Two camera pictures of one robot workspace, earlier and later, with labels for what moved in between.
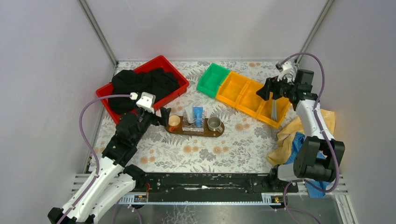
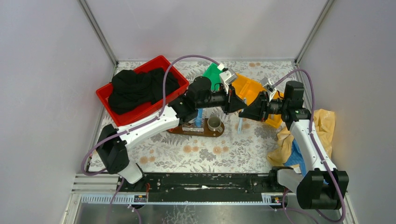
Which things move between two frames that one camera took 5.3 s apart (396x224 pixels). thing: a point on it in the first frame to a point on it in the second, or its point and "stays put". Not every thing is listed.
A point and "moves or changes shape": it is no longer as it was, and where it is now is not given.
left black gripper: [158, 116] to [230, 99]
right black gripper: [264, 93] to [259, 110]
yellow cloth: [279, 154] stays put
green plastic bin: [212, 79] stays put
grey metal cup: [214, 123] stays put
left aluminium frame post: [95, 28] stays put
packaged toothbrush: [274, 110] moves or changes shape
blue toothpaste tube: [197, 112] stays put
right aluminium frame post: [315, 29] stays put
